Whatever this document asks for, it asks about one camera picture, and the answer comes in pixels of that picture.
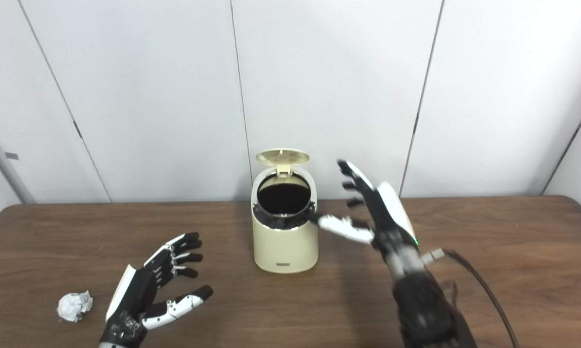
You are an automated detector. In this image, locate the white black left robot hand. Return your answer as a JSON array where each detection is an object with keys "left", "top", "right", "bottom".
[{"left": 99, "top": 232, "right": 214, "bottom": 348}]

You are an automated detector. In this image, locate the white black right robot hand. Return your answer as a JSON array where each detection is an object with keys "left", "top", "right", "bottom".
[{"left": 311, "top": 159, "right": 419, "bottom": 257}]

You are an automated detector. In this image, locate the white paper ball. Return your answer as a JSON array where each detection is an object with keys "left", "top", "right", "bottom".
[{"left": 57, "top": 290, "right": 93, "bottom": 322}]

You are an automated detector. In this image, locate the cream-colored desktop bin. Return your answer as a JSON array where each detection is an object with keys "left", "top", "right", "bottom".
[{"left": 251, "top": 149, "right": 319, "bottom": 274}]

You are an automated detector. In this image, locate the round cream bin lid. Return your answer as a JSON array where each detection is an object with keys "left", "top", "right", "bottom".
[{"left": 255, "top": 149, "right": 310, "bottom": 178}]

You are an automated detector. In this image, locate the black bin liner bag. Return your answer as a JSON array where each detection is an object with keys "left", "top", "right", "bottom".
[{"left": 254, "top": 173, "right": 318, "bottom": 229}]

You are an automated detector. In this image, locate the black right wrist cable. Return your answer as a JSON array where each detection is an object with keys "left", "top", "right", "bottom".
[{"left": 421, "top": 248, "right": 521, "bottom": 348}]

